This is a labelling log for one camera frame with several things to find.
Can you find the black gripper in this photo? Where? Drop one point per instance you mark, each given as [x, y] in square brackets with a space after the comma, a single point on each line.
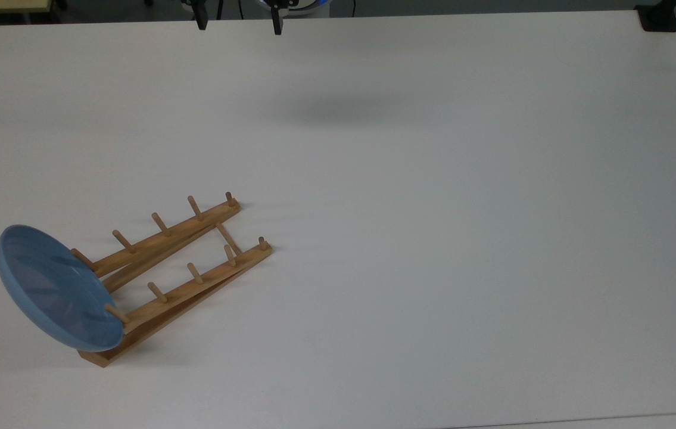
[281, 3]

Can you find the blue plate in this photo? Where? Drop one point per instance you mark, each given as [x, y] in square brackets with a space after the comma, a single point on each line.
[46, 280]

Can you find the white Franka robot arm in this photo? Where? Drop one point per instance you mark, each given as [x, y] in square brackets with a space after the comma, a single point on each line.
[309, 7]

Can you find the wooden plate rack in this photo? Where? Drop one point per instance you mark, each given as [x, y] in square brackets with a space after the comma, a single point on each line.
[183, 231]

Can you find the black camera stand clamp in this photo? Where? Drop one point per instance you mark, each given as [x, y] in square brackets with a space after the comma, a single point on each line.
[659, 21]

